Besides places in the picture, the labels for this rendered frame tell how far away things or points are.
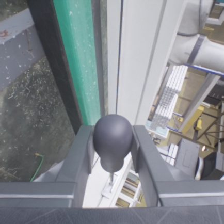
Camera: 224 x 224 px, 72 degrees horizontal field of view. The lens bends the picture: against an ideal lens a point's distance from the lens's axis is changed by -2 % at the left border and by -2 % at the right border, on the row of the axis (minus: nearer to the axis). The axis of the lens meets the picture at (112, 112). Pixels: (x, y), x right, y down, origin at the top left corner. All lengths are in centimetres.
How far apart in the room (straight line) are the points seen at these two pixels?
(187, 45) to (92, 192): 78
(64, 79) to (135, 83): 11
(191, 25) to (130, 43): 67
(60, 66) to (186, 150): 38
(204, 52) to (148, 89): 68
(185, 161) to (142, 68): 29
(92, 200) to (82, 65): 23
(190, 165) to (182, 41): 62
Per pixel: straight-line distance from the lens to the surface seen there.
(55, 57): 17
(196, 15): 85
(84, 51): 16
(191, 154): 46
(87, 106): 21
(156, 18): 20
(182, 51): 90
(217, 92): 475
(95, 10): 19
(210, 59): 92
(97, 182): 32
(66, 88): 19
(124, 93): 27
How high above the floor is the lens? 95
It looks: 15 degrees down
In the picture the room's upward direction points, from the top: 112 degrees clockwise
